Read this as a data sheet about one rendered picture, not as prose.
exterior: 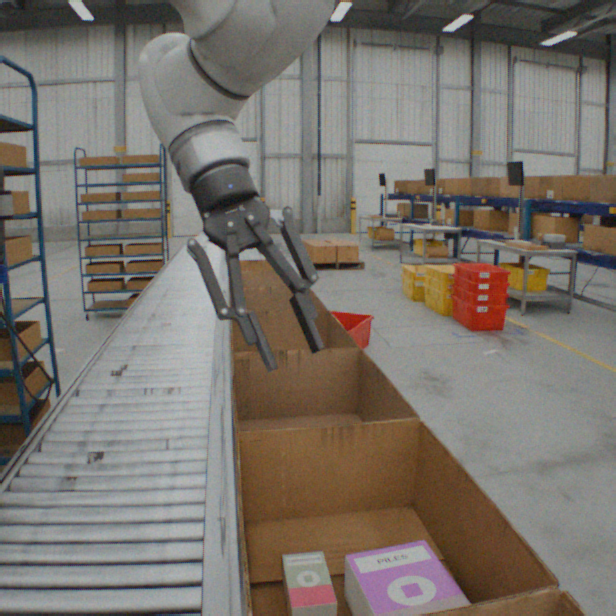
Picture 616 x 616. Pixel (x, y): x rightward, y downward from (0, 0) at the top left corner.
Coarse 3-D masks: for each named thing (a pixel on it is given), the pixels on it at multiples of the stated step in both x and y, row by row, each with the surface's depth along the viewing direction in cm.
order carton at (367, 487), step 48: (240, 432) 75; (288, 432) 76; (336, 432) 78; (384, 432) 79; (432, 432) 75; (240, 480) 62; (288, 480) 78; (336, 480) 79; (384, 480) 81; (432, 480) 74; (240, 528) 53; (288, 528) 77; (336, 528) 77; (384, 528) 77; (432, 528) 74; (480, 528) 59; (336, 576) 67; (480, 576) 58; (528, 576) 47
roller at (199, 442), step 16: (48, 448) 128; (64, 448) 129; (80, 448) 130; (96, 448) 130; (112, 448) 131; (128, 448) 132; (144, 448) 132; (160, 448) 133; (176, 448) 133; (192, 448) 134
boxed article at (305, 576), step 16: (288, 560) 64; (304, 560) 64; (320, 560) 64; (288, 576) 61; (304, 576) 61; (320, 576) 61; (288, 592) 58; (304, 592) 58; (320, 592) 58; (288, 608) 59; (304, 608) 56; (320, 608) 56; (336, 608) 56
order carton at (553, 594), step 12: (552, 588) 42; (504, 600) 41; (516, 600) 41; (528, 600) 41; (540, 600) 42; (552, 600) 42; (564, 600) 41; (444, 612) 40; (456, 612) 40; (468, 612) 40; (480, 612) 41; (492, 612) 41; (504, 612) 41; (516, 612) 41; (528, 612) 42; (540, 612) 42; (552, 612) 42; (564, 612) 41; (576, 612) 39
